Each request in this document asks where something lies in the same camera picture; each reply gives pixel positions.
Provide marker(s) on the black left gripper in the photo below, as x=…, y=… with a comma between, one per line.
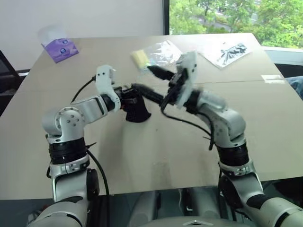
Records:
x=127, y=97

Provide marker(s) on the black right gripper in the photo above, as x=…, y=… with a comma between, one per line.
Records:
x=177, y=81

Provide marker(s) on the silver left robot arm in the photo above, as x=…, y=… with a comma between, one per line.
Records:
x=71, y=120

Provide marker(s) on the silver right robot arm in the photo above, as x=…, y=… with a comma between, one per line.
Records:
x=232, y=120

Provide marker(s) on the yellow item in clear bag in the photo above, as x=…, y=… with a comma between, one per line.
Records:
x=163, y=53

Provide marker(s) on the yellow sponge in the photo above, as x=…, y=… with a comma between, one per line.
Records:
x=140, y=58

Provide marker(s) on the clear bag with black item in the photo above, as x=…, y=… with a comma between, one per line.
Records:
x=227, y=55

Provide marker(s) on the purple tissue box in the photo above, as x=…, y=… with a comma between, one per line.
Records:
x=60, y=50

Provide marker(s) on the silver robot torso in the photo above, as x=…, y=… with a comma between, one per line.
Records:
x=146, y=208

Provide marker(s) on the blue denim fabric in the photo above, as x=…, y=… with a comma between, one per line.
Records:
x=296, y=85

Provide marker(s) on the dark chair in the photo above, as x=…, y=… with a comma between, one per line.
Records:
x=7, y=80

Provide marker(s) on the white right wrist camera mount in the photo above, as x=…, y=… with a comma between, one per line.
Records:
x=190, y=68

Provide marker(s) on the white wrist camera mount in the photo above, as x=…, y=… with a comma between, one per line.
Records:
x=103, y=80
x=190, y=68

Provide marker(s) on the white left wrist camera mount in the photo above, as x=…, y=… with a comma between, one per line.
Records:
x=103, y=80

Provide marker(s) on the black window frame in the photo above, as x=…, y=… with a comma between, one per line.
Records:
x=166, y=16

